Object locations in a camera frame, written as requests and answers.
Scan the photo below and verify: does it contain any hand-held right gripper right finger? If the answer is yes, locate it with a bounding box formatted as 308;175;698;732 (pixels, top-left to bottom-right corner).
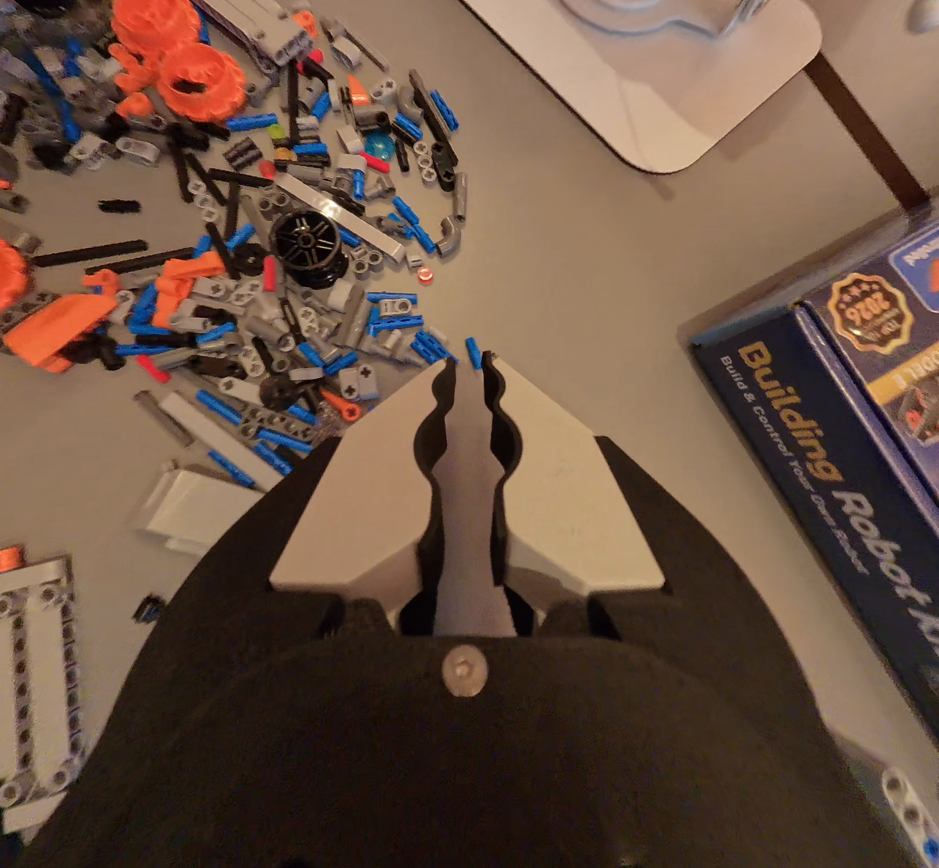
480;352;670;634

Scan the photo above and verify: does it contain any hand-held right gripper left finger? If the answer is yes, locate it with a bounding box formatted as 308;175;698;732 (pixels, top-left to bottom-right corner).
269;358;460;634

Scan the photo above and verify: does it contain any grey curved panel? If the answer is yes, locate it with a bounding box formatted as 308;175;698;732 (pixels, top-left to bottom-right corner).
130;463;268;556

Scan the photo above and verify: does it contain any robot kit box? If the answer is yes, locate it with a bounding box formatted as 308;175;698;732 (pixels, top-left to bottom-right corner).
681;205;939;754

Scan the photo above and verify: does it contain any pile of building kit parts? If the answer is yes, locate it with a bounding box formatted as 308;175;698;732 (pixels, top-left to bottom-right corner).
0;0;488;484

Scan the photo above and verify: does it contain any orange wedge piece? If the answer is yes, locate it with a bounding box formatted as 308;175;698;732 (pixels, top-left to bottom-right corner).
0;292;121;376

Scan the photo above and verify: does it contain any orange gear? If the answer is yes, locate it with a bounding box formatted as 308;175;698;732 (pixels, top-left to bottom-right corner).
155;42;249;119
113;0;203;60
0;240;35;305

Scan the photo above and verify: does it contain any white book stand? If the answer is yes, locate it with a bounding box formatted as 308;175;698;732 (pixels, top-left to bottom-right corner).
404;0;824;176

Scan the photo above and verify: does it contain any grey frame piece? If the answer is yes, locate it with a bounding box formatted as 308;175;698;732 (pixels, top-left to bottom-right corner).
0;556;85;813

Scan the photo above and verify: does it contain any black base plate assembly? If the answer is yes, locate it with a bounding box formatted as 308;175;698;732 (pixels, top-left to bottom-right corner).
878;763;939;847

